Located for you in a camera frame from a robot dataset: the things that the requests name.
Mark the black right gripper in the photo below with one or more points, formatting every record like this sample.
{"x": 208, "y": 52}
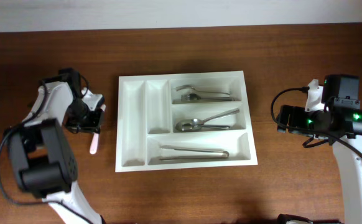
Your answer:
{"x": 284, "y": 118}

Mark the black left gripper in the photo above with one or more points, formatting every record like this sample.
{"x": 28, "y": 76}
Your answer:
{"x": 91, "y": 125}

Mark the pink plastic knife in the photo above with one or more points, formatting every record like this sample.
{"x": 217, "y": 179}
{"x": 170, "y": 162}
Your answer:
{"x": 94, "y": 144}

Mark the steel serrated tongs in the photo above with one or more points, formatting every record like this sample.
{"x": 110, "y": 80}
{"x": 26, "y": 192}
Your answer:
{"x": 188, "y": 153}

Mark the steel tablespoon angled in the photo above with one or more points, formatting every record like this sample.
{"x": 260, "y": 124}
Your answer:
{"x": 221, "y": 115}

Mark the steel tablespoon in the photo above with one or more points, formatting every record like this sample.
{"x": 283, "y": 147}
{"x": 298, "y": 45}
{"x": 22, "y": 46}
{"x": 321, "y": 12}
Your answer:
{"x": 193, "y": 125}

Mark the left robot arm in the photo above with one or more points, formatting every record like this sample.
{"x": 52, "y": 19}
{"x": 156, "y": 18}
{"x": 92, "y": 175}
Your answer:
{"x": 42, "y": 160}

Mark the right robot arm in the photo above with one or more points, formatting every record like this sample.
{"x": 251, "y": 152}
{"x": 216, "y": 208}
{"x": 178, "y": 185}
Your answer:
{"x": 332, "y": 115}

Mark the white plastic cutlery tray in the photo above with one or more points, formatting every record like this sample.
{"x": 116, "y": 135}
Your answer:
{"x": 149, "y": 108}

